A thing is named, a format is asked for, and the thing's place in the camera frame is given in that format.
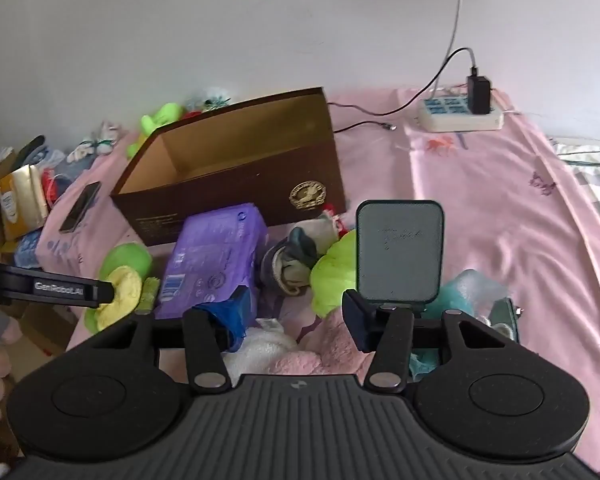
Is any pink bedsheet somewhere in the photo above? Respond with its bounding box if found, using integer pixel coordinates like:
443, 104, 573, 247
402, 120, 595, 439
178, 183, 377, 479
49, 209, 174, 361
35, 87, 600, 476

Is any lime green plush toy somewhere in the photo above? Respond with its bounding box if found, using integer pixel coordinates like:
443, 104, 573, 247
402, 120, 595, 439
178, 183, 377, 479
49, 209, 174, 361
126, 102, 186, 158

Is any clear printed plastic bag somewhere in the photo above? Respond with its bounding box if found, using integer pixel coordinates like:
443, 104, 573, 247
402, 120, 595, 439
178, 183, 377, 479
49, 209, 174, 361
30, 147, 66, 172

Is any black smartphone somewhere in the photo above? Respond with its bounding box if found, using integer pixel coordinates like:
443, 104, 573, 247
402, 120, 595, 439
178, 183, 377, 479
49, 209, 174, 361
58, 181, 102, 234

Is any yellow tissue packet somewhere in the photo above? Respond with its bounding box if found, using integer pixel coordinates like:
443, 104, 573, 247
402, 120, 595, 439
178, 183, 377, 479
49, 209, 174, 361
0, 164, 48, 241

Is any white power strip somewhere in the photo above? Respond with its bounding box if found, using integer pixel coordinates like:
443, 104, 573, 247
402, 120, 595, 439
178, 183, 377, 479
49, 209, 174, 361
414, 91, 505, 132

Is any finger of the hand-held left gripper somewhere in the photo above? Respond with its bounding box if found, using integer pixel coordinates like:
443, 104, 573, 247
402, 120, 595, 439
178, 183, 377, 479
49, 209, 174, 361
96, 280, 116, 309

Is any black cable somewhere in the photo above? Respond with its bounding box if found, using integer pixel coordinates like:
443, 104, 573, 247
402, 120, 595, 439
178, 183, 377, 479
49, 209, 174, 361
326, 47, 481, 135

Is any brown cardboard box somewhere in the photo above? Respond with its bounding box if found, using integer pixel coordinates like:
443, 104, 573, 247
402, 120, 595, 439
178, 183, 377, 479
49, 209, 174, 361
110, 86, 347, 247

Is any grey socks bundle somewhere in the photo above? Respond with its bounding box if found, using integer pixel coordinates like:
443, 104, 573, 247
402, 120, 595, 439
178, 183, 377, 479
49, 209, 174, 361
259, 212, 342, 297

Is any white fluffy sponge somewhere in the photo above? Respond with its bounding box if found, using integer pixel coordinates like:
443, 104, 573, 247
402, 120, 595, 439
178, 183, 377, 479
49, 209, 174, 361
222, 317, 299, 386

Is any pink plush toy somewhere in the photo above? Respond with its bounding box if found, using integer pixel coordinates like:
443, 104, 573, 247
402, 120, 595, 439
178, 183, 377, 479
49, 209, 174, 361
280, 317, 381, 378

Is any pale blue cloth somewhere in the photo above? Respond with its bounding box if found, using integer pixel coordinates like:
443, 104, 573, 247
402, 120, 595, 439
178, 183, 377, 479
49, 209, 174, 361
67, 147, 101, 167

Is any lime mesh bath sponge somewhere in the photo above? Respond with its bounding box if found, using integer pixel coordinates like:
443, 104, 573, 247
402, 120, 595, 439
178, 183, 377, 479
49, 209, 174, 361
84, 242, 154, 333

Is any panda plush toy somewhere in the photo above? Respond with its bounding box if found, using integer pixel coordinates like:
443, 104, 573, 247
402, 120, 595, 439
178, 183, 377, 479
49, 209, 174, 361
190, 86, 232, 113

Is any red plastic packet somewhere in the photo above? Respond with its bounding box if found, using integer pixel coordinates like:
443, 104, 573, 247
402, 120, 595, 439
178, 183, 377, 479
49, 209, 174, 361
42, 170, 73, 207

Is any white gloves bundle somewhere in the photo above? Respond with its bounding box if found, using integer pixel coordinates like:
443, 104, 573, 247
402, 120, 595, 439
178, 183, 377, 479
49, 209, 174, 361
67, 120, 128, 163

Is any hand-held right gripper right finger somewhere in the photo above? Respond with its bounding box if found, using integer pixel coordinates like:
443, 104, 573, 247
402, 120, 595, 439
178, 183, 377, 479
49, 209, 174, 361
341, 289, 523, 395

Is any green textured cloth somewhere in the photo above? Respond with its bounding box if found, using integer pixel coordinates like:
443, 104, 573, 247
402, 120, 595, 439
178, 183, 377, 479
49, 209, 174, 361
139, 276, 162, 313

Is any teal mesh bath sponge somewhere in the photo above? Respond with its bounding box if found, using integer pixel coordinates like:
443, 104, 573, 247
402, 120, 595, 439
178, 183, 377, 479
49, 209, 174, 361
409, 269, 512, 381

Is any grey rectangular pad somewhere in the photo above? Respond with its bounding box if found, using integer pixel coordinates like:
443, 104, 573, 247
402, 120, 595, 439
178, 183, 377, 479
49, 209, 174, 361
355, 200, 445, 313

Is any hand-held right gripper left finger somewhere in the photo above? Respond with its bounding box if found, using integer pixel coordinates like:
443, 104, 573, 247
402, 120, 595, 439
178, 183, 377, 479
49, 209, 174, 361
67, 285, 255, 395

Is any white cable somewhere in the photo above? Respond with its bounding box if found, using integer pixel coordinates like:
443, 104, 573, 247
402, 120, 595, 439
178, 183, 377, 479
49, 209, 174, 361
420, 0, 468, 106

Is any green round plush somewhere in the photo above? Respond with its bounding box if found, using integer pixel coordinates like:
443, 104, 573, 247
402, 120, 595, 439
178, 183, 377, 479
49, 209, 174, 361
310, 230, 361, 318

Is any black charger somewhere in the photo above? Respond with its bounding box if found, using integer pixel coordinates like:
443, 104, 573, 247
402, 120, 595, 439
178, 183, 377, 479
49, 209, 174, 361
466, 75, 493, 116

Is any striped folded blanket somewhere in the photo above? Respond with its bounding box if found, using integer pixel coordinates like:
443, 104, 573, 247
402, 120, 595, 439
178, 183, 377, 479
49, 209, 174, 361
550, 136, 600, 241

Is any purple plastic packet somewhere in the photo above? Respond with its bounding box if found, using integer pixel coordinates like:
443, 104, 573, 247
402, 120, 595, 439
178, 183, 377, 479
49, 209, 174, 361
155, 203, 269, 321

